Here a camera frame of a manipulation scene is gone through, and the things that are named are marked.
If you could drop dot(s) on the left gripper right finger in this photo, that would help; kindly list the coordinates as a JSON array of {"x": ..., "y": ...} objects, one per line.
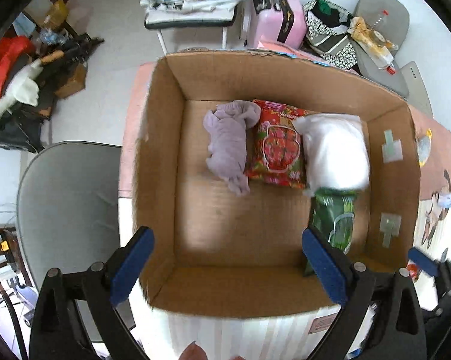
[{"x": 397, "y": 330}]

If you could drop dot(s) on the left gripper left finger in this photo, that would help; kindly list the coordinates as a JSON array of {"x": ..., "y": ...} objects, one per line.
[{"x": 106, "y": 285}]

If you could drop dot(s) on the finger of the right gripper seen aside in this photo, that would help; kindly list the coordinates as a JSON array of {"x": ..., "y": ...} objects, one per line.
[{"x": 424, "y": 262}]

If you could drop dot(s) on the green snack package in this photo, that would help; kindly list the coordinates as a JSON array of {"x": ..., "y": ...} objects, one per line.
[{"x": 333, "y": 215}]

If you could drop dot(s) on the white plastic bag package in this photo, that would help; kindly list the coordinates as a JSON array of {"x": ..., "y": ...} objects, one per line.
[{"x": 335, "y": 152}]

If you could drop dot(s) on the purple fuzzy cloth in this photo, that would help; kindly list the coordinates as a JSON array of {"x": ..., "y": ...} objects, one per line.
[{"x": 227, "y": 127}]

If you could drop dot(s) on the yellow rhinestone plush slipper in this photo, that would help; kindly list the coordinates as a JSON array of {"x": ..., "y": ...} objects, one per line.
[{"x": 424, "y": 144}]

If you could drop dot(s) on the blue white tissue pack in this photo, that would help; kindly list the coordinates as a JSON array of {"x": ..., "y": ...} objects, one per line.
[{"x": 444, "y": 200}]

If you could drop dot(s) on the grey chair near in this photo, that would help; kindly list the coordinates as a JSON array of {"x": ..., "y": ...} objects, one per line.
[{"x": 67, "y": 208}]

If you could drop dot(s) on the grey chair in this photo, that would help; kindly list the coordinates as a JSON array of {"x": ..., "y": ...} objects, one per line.
[
  {"x": 395, "y": 29},
  {"x": 67, "y": 208}
]

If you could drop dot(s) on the brown cardboard box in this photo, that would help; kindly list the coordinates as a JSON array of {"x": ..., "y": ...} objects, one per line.
[{"x": 270, "y": 194}]

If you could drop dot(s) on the white flat board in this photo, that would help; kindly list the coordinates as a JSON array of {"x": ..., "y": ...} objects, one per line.
[{"x": 413, "y": 90}]

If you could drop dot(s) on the black tripod stand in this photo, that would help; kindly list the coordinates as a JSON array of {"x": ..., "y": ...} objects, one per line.
[{"x": 21, "y": 126}]

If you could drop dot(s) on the red floral snack package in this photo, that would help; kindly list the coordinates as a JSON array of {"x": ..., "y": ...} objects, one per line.
[{"x": 277, "y": 146}]

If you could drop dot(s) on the small cardboard box floor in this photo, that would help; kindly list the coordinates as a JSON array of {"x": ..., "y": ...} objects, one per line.
[{"x": 74, "y": 82}]

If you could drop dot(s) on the white goose plush toy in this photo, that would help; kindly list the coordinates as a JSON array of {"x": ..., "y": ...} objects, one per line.
[{"x": 23, "y": 88}]

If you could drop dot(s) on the yellow plastic bag on chair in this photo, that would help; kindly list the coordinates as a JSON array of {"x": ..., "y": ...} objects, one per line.
[{"x": 374, "y": 43}]

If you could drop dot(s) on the grey chair far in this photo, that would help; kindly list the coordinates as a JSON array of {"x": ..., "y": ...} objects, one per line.
[{"x": 395, "y": 29}]

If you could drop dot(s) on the black white patterned bag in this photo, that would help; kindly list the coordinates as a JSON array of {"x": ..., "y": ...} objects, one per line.
[{"x": 327, "y": 33}]

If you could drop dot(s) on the red plastic bag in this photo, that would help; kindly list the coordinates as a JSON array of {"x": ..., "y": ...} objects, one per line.
[{"x": 11, "y": 48}]

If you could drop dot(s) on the pink bedding package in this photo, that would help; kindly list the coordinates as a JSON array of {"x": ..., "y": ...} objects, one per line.
[{"x": 279, "y": 48}]

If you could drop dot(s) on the pink suitcase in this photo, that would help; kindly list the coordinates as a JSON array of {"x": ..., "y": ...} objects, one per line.
[{"x": 276, "y": 20}]

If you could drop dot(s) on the white chair with cushion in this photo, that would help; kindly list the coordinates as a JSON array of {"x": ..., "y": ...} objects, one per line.
[{"x": 205, "y": 13}]

